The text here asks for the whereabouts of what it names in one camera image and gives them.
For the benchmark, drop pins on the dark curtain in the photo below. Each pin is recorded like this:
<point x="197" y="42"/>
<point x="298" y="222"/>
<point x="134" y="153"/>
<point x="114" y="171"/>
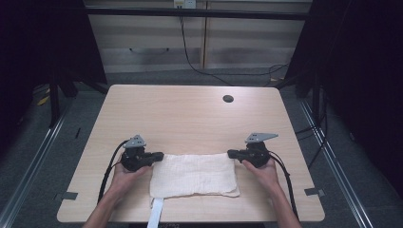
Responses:
<point x="364" y="79"/>
<point x="38" y="41"/>

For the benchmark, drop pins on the white wall outlet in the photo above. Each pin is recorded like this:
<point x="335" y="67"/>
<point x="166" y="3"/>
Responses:
<point x="184" y="3"/>

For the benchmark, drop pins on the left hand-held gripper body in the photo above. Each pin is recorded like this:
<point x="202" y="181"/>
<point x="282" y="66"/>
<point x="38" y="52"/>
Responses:
<point x="134" y="160"/>

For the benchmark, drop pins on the yellow object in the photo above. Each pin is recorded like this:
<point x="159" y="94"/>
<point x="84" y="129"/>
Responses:
<point x="43" y="100"/>

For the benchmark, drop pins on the small black floor strip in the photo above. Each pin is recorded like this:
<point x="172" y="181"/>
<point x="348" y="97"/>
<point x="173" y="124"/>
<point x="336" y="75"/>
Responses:
<point x="78" y="133"/>

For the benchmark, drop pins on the black stand post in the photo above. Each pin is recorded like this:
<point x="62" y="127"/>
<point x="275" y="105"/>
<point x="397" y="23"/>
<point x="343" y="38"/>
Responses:
<point x="316" y="101"/>
<point x="54" y="101"/>

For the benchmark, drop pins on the dark round table grommet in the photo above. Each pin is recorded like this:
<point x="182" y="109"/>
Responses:
<point x="228" y="98"/>

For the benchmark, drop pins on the person's right hand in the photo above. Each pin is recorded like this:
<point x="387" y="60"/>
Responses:
<point x="264" y="175"/>

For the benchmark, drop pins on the person's left hand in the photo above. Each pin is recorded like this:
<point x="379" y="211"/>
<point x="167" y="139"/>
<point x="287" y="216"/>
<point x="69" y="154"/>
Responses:
<point x="125" y="180"/>

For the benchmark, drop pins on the black horizontal bar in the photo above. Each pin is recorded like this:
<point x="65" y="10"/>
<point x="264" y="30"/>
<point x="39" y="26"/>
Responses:
<point x="196" y="13"/>

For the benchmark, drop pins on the grey tape piece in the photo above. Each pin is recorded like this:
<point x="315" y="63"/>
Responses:
<point x="314" y="192"/>
<point x="66" y="196"/>

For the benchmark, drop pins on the metal floor rail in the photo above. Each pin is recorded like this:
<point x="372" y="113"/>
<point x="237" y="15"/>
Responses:
<point x="31" y="164"/>
<point x="335" y="164"/>

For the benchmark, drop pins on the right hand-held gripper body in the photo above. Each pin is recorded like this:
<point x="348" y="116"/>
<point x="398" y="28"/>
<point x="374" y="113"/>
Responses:
<point x="258" y="155"/>

